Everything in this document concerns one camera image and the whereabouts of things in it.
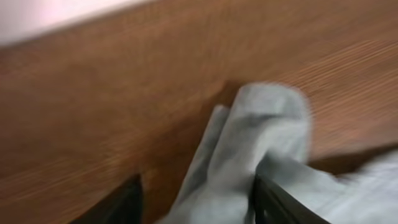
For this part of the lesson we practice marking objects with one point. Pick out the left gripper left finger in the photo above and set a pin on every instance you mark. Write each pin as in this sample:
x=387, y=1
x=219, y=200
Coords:
x=124, y=205

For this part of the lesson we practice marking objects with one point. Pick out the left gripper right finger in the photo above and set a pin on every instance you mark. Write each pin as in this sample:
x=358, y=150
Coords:
x=273, y=205

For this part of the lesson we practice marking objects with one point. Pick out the light teal t-shirt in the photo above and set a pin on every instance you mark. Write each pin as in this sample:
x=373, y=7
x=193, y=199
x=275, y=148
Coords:
x=267, y=132

